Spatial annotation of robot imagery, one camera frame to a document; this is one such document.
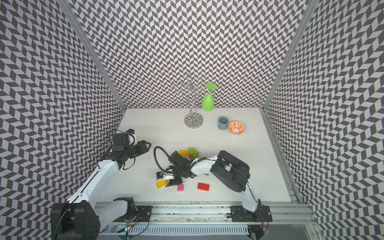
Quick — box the yellow long lego brick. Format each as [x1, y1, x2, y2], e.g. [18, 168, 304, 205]
[156, 180, 169, 189]

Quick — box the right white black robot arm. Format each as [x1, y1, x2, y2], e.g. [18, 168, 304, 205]
[156, 151, 261, 213]

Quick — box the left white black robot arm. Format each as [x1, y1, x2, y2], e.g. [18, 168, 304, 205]
[51, 141, 151, 240]

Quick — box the pink lego brick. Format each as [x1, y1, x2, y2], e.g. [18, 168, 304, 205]
[177, 184, 184, 192]

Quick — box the yellow curved lego brick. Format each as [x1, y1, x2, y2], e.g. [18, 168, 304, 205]
[178, 150, 188, 157]

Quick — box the red long lego brick front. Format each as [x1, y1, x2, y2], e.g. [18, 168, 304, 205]
[197, 183, 210, 192]

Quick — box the grey blue cup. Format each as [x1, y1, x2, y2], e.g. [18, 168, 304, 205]
[218, 116, 229, 130]

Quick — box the white vent grille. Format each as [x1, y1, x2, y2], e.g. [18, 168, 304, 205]
[101, 225, 249, 237]

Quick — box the orange patterned small bowl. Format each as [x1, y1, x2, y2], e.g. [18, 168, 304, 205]
[228, 121, 245, 135]

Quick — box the green plastic wine glass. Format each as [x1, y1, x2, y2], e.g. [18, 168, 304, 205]
[202, 83, 218, 112]

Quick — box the chrome mug tree stand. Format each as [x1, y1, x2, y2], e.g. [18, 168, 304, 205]
[172, 73, 206, 129]

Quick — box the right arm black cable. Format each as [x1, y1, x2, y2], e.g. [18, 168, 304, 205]
[153, 146, 181, 176]

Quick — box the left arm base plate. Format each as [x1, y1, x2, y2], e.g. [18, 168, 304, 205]
[113, 205, 153, 224]

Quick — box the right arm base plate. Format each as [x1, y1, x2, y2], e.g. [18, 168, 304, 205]
[230, 205, 273, 223]

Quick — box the aluminium front rail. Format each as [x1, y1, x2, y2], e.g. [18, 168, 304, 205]
[67, 202, 317, 226]

